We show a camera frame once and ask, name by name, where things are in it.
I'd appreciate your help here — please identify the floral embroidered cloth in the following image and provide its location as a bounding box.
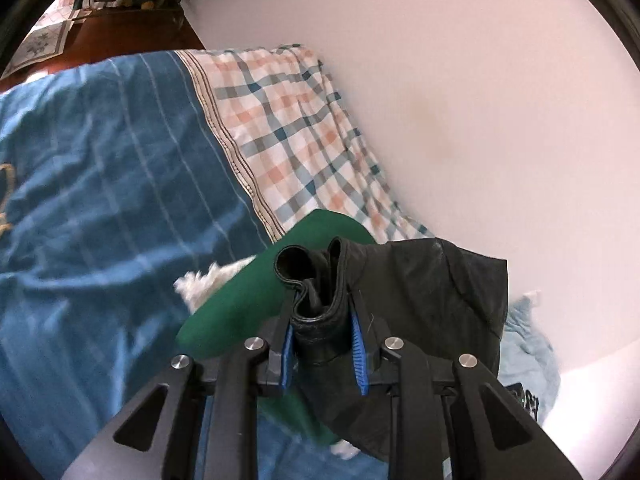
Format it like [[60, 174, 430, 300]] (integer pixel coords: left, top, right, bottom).
[[2, 20, 76, 78]]

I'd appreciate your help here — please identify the green garment with white stripes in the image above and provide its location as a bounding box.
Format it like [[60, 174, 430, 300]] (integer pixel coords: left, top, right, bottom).
[[172, 209, 386, 461]]

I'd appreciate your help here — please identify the blue and plaid bed sheet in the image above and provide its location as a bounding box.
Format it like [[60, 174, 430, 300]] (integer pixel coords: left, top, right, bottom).
[[0, 45, 436, 480]]

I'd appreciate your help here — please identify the black leather jacket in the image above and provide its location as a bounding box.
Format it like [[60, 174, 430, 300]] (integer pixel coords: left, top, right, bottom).
[[275, 236, 510, 461]]

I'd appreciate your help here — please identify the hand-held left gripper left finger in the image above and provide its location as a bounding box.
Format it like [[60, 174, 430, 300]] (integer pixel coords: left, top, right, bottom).
[[60, 292, 301, 480]]

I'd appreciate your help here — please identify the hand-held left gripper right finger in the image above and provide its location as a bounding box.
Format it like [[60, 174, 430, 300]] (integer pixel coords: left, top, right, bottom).
[[347, 292, 583, 480]]

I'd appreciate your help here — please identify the light blue garment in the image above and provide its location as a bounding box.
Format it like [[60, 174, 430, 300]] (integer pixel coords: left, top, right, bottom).
[[497, 295, 561, 411]]

